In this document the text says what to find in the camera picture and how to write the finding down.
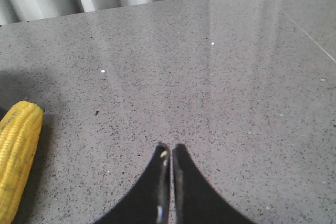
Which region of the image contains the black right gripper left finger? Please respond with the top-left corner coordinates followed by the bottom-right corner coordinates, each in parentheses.
top-left (96, 142), bottom-right (171, 223)

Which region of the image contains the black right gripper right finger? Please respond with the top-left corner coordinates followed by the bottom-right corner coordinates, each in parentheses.
top-left (173, 144), bottom-right (253, 223)

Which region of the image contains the yellow corn cob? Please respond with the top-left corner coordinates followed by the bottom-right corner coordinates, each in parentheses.
top-left (1, 101), bottom-right (43, 223)

